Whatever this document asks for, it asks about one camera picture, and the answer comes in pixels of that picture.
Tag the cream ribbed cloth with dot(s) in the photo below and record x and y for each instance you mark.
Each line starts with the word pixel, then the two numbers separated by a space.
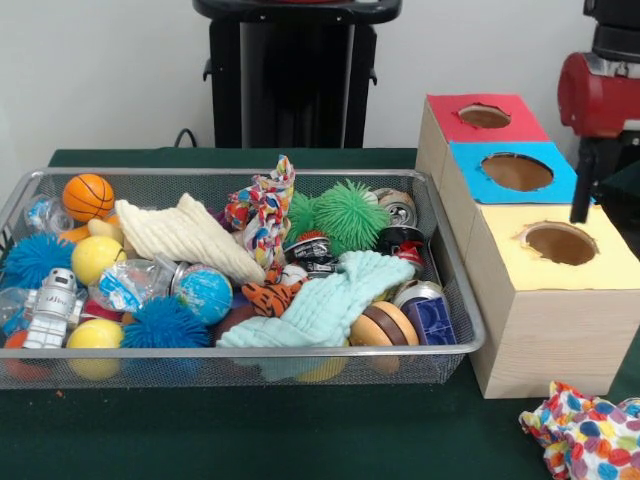
pixel 185 235

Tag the green spiky rubber ball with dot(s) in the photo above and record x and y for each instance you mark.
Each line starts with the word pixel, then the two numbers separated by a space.
pixel 350 207

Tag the white toy robot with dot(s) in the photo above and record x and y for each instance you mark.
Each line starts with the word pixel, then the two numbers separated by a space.
pixel 52 305

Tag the mint green cloth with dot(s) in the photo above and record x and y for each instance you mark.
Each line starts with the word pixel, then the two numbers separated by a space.
pixel 320 305

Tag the blue globe ball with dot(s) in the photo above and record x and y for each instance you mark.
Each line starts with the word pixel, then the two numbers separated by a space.
pixel 205 295

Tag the knotted colourful dotted cloth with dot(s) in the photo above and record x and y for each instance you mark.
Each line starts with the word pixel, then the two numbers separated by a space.
pixel 262 200

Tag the blue spiky rubber ball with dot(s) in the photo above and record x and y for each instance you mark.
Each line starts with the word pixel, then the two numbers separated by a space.
pixel 165 325

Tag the yellow foam ball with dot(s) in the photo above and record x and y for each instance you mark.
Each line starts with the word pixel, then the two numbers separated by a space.
pixel 97 260

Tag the dark green side table cloth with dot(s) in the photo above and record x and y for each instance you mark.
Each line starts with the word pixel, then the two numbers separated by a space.
pixel 622 190

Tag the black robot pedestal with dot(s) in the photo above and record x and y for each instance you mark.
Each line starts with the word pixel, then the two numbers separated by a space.
pixel 280 90

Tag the orange toy basketball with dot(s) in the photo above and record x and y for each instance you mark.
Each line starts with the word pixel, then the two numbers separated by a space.
pixel 88 197

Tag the wooden box with three holes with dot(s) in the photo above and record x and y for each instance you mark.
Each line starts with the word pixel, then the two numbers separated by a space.
pixel 550 340

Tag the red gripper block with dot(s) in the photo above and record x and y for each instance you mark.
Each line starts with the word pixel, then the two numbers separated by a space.
pixel 600 105

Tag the clear mesh bin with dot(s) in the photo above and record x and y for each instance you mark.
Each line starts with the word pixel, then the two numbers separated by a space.
pixel 160 375

